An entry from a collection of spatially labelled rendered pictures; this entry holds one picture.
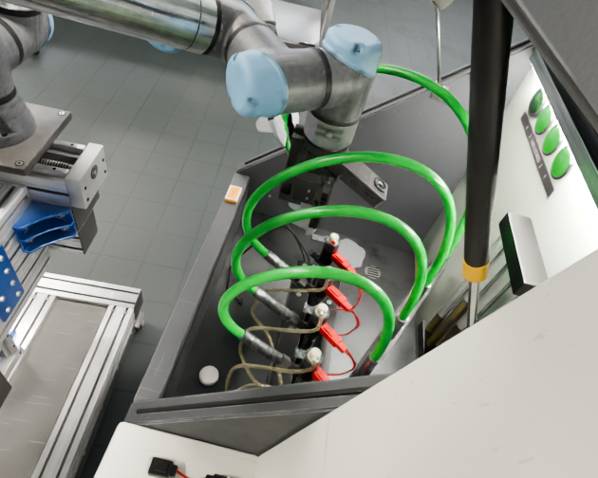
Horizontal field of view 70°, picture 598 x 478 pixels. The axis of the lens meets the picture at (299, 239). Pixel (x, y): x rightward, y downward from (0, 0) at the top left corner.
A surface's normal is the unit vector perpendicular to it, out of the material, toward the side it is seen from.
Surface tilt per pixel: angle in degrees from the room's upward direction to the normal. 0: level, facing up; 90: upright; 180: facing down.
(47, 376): 0
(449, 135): 90
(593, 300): 76
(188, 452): 0
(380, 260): 0
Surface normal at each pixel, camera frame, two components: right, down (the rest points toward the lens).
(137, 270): 0.19, -0.65
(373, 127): -0.17, 0.71
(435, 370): -0.89, -0.40
